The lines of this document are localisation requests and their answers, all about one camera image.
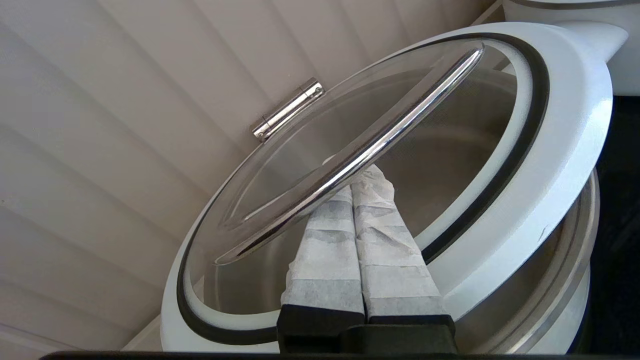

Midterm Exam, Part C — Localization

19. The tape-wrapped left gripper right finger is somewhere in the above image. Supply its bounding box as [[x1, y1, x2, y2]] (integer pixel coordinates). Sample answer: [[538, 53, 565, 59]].
[[351, 164, 457, 332]]

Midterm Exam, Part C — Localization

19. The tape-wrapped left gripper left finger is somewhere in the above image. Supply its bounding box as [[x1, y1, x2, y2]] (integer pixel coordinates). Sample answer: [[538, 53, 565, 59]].
[[276, 186, 366, 354]]

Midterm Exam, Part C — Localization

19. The glass lid with white rim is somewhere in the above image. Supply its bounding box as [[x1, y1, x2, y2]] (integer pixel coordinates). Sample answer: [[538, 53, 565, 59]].
[[160, 22, 629, 352]]

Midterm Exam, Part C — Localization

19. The white steel-lined pot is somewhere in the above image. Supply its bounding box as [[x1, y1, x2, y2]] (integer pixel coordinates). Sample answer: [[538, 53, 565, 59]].
[[501, 0, 640, 97], [200, 65, 602, 357]]

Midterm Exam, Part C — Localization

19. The large black glass cooktop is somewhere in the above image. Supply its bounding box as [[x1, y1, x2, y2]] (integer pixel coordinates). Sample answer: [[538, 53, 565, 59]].
[[570, 94, 640, 357]]

